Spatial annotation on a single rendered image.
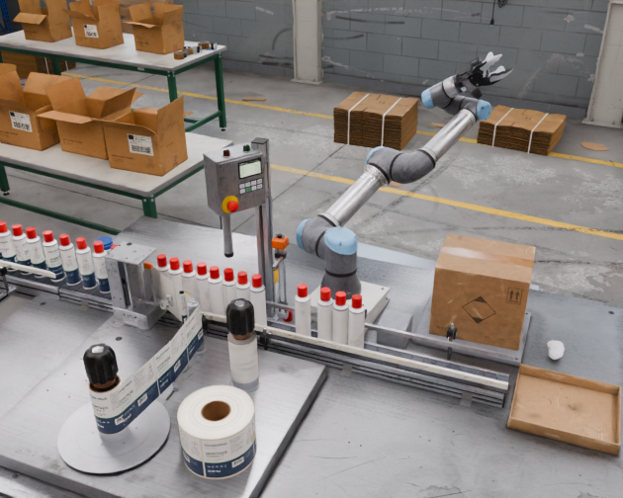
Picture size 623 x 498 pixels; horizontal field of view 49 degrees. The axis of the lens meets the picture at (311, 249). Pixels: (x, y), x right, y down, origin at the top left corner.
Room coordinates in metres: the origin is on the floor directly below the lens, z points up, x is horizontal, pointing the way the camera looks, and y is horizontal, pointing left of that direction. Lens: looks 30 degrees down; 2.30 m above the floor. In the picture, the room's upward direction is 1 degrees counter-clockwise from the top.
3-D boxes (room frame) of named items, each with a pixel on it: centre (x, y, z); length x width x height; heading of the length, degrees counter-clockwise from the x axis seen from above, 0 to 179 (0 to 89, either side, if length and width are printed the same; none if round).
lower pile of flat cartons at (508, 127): (5.88, -1.89, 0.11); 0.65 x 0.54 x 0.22; 59
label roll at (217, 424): (1.36, 0.26, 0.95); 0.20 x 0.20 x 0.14
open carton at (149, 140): (3.62, 0.90, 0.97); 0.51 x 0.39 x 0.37; 157
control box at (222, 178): (2.03, 0.24, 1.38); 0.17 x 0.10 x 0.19; 123
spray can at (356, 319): (1.79, -0.14, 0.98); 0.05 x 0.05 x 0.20
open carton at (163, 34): (6.15, 1.33, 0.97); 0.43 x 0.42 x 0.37; 148
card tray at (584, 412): (1.54, -0.75, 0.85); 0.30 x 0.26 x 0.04; 68
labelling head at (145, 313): (1.99, 0.60, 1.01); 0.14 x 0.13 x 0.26; 68
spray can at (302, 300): (1.86, 0.03, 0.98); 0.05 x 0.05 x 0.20
